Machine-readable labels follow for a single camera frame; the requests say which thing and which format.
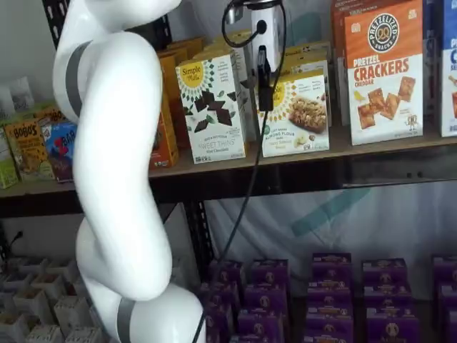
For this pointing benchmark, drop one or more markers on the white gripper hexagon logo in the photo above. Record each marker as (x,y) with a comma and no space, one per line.
(273,39)

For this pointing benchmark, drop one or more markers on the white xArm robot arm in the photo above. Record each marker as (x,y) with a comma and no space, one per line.
(114,143)

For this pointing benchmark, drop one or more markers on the white almond flour bars box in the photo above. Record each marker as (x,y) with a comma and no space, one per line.
(303,68)
(296,139)
(307,50)

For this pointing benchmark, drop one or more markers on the white sweet thins box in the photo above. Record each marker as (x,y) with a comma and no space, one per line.
(210,51)
(214,40)
(214,143)

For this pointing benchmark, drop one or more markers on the wooden shelf board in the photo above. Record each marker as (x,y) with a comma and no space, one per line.
(321,157)

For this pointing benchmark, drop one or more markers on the black metal shelf rack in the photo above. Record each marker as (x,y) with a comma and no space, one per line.
(303,186)

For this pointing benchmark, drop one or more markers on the orange pretzel crackers box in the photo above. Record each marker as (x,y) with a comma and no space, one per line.
(385,78)

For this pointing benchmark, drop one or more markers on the dark blue cracker box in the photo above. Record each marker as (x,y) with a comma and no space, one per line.
(432,71)

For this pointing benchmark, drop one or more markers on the purple snack box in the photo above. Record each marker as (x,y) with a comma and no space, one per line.
(383,273)
(257,339)
(446,271)
(449,298)
(230,273)
(213,336)
(269,273)
(266,298)
(330,318)
(332,268)
(221,293)
(328,336)
(392,327)
(260,323)
(218,318)
(330,294)
(389,296)
(452,327)

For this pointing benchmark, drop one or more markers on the blue and white cracker box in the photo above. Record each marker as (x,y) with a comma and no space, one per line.
(450,89)

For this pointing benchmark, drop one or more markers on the blue Z Bar box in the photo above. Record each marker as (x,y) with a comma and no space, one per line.
(62,150)

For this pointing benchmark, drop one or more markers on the orange Bobo's snack box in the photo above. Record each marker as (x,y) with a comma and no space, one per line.
(30,153)
(53,115)

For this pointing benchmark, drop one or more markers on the green snack box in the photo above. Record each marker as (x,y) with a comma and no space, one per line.
(21,112)
(7,168)

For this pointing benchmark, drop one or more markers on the small silver wrist module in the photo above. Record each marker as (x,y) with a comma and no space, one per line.
(235,12)

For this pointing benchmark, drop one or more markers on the white backdrop sheet teal print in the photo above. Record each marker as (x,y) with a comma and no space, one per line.
(275,236)

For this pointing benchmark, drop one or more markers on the white pouch package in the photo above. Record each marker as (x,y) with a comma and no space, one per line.
(21,93)

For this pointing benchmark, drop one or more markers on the white open carton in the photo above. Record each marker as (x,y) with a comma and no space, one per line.
(71,312)
(18,282)
(14,328)
(48,287)
(84,336)
(34,266)
(62,271)
(44,336)
(30,305)

